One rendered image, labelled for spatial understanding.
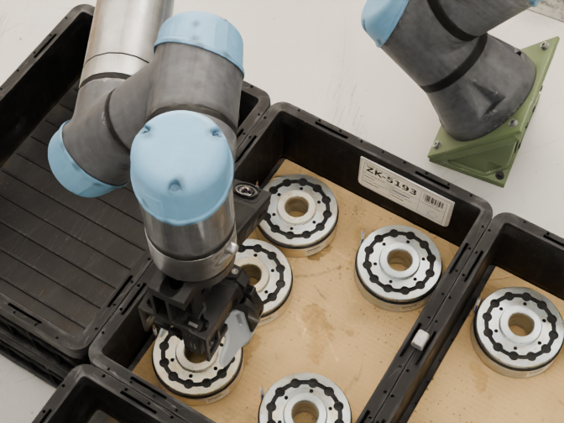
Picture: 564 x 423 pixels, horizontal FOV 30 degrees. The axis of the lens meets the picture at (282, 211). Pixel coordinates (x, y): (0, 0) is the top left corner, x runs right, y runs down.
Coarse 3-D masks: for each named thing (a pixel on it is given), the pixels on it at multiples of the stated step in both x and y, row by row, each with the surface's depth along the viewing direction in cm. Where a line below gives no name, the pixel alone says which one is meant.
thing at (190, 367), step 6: (180, 342) 119; (180, 348) 119; (210, 348) 119; (180, 354) 119; (216, 354) 119; (180, 360) 118; (186, 360) 118; (216, 360) 119; (180, 366) 118; (186, 366) 118; (192, 366) 118; (198, 366) 118; (204, 366) 118; (210, 366) 118; (192, 372) 118; (198, 372) 118
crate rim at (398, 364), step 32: (256, 128) 126; (320, 128) 126; (384, 160) 124; (448, 192) 122; (480, 224) 120; (448, 288) 116; (416, 320) 114; (96, 352) 112; (128, 384) 110; (384, 384) 110; (192, 416) 108
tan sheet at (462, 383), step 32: (448, 352) 123; (448, 384) 121; (480, 384) 121; (512, 384) 121; (544, 384) 121; (416, 416) 119; (448, 416) 119; (480, 416) 119; (512, 416) 119; (544, 416) 119
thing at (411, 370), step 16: (496, 224) 120; (512, 224) 120; (528, 224) 120; (480, 240) 119; (544, 240) 119; (560, 240) 119; (480, 256) 119; (464, 272) 117; (464, 288) 116; (448, 304) 115; (448, 320) 114; (432, 336) 114; (416, 352) 112; (416, 368) 111; (400, 384) 110; (400, 400) 109; (384, 416) 108
